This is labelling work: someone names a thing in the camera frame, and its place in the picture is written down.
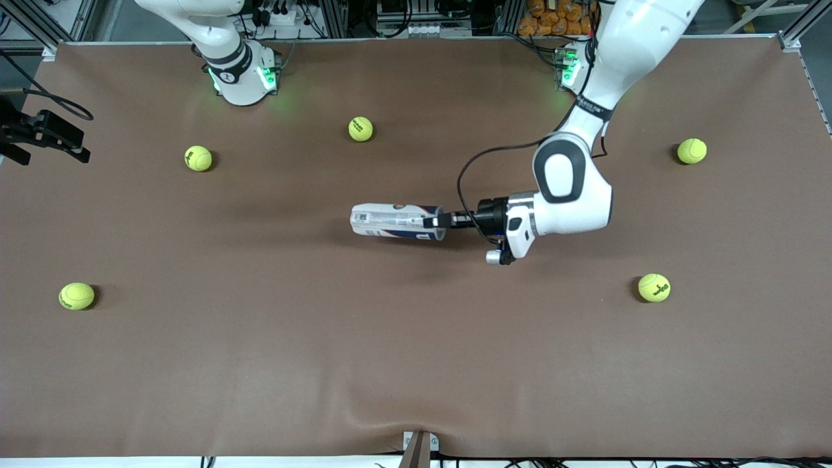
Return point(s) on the slanted aluminium frame profile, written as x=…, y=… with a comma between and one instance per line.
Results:
x=806, y=23
x=27, y=18

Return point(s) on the grey electronics box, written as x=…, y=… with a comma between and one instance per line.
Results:
x=422, y=29

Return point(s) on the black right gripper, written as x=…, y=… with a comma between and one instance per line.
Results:
x=16, y=127

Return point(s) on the grey metal bracket plate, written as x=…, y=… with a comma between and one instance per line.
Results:
x=435, y=443

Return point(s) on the white power strip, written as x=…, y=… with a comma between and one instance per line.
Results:
x=279, y=18

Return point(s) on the white blue tennis can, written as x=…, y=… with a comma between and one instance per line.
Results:
x=390, y=221

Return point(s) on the metal table corner bracket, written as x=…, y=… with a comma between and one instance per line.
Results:
x=48, y=54
x=790, y=43

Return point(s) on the brown table cloth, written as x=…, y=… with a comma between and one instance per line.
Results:
x=416, y=338

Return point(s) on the yellow tennis ball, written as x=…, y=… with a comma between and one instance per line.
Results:
x=654, y=287
x=361, y=129
x=198, y=158
x=77, y=296
x=691, y=151

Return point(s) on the aluminium frame post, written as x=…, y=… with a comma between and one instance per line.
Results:
x=510, y=18
x=337, y=19

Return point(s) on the white slanted bar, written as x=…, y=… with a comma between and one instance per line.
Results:
x=747, y=21

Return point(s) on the pile of orange objects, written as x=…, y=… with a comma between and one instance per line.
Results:
x=552, y=16

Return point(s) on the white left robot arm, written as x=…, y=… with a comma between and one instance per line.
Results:
x=572, y=195

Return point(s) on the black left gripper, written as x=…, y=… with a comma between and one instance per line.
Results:
x=489, y=213

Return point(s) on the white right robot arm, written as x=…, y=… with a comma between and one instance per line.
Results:
x=227, y=58

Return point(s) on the brown camera post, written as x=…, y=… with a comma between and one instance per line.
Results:
x=416, y=456

